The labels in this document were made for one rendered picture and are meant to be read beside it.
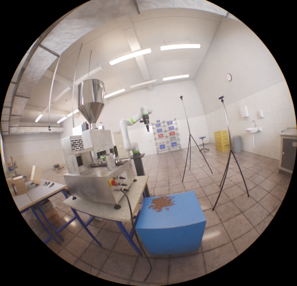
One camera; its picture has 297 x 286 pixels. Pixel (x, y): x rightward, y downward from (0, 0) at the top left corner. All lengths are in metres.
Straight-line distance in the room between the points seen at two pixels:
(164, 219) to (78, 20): 3.01
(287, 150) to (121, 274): 2.88
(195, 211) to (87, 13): 3.01
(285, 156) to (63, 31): 4.68
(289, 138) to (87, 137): 2.78
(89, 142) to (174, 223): 0.78
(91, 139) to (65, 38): 2.41
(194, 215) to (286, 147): 2.13
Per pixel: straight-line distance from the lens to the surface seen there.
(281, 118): 3.15
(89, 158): 1.03
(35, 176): 2.31
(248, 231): 1.52
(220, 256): 1.31
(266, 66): 3.31
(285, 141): 2.44
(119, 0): 2.30
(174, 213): 0.85
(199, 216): 0.81
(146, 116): 1.34
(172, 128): 5.67
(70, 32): 2.61
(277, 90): 3.14
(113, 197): 0.74
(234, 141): 4.01
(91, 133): 0.65
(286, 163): 2.54
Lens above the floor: 1.22
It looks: 1 degrees down
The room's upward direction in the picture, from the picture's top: 11 degrees counter-clockwise
